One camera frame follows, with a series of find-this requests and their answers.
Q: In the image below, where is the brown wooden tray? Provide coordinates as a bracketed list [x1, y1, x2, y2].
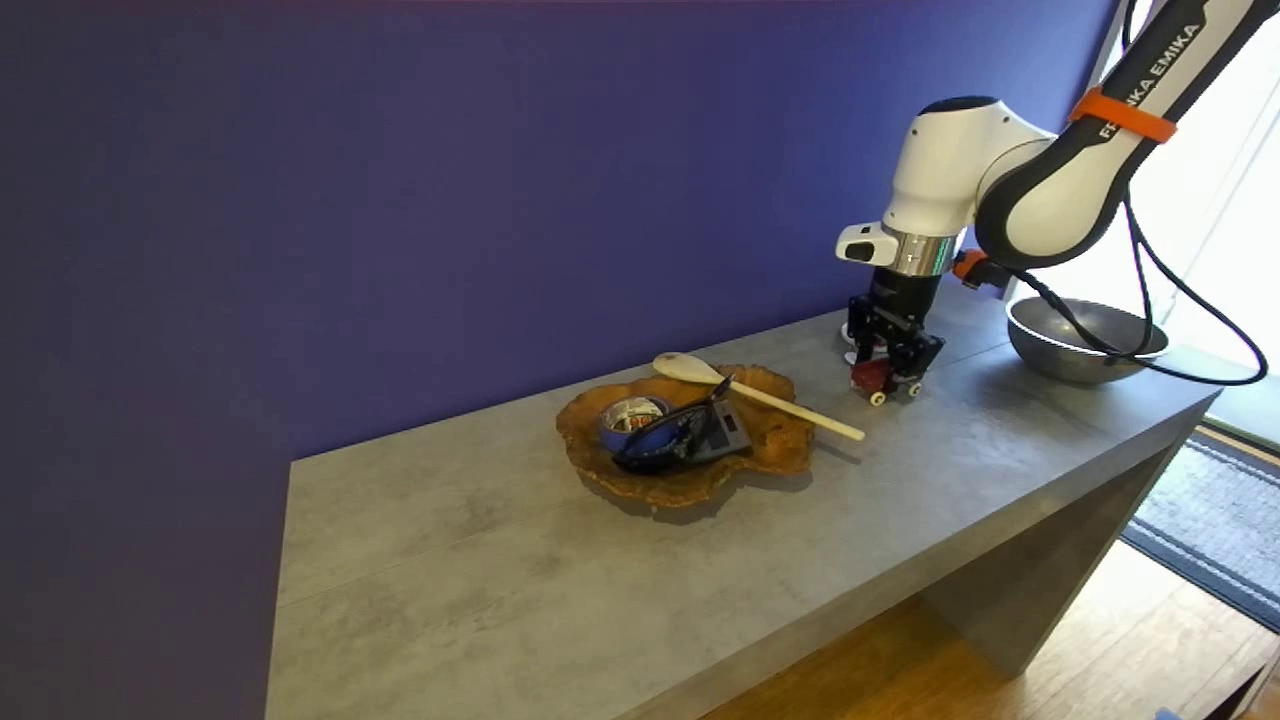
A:
[551, 361, 817, 520]

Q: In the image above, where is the grey metal bowl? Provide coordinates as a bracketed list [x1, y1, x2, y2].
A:
[1005, 291, 1171, 387]

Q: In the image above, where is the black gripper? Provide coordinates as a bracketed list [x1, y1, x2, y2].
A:
[846, 268, 958, 404]

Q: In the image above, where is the light wooden spoon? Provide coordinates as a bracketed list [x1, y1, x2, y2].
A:
[648, 347, 867, 448]

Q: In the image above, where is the bright glass window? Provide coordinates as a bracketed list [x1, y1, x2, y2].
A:
[1007, 0, 1280, 379]

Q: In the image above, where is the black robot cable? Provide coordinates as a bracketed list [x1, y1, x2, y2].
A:
[993, 0, 1274, 392]

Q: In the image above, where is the small white cup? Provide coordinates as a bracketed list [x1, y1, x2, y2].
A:
[599, 392, 670, 438]

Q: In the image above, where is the orange strap on arm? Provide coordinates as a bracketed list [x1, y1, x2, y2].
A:
[1072, 86, 1182, 147]

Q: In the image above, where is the blue and black object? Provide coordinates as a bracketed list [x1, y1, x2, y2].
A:
[606, 374, 754, 480]

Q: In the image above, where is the grey floor mat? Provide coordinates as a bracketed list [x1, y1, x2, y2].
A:
[1125, 431, 1280, 633]

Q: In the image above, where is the red toy cart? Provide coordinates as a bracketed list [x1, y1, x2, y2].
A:
[853, 350, 925, 411]

